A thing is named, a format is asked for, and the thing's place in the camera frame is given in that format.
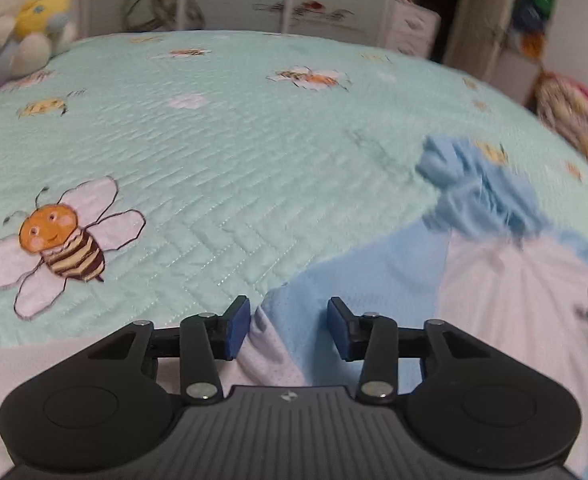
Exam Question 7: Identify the white door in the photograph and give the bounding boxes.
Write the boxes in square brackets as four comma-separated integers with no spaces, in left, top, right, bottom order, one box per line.
[444,0,525,81]

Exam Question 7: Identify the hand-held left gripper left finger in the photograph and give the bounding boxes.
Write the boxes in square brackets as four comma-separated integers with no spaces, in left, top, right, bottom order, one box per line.
[88,296,251,406]

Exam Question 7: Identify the white cat plush toy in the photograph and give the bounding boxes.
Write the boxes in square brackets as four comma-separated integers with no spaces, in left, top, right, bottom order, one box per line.
[0,0,77,92]

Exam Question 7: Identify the white drawer cabinet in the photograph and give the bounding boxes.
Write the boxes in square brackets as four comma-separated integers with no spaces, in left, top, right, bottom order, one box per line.
[384,0,442,58]

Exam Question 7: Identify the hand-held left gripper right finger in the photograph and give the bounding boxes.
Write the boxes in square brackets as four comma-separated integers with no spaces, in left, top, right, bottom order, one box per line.
[327,297,490,405]

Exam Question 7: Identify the light blue white jacket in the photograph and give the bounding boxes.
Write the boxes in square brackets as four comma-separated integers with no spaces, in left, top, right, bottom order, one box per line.
[0,135,588,480]

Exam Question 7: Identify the folded floral quilt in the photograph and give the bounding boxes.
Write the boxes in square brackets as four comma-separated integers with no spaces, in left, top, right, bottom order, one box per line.
[534,72,588,163]

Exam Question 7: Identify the grey sliding door wardrobe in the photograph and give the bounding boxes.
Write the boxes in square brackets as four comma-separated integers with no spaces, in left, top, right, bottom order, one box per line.
[78,0,399,48]

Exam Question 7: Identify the blue bag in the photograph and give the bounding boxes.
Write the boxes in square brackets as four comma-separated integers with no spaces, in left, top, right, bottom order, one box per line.
[511,0,545,33]

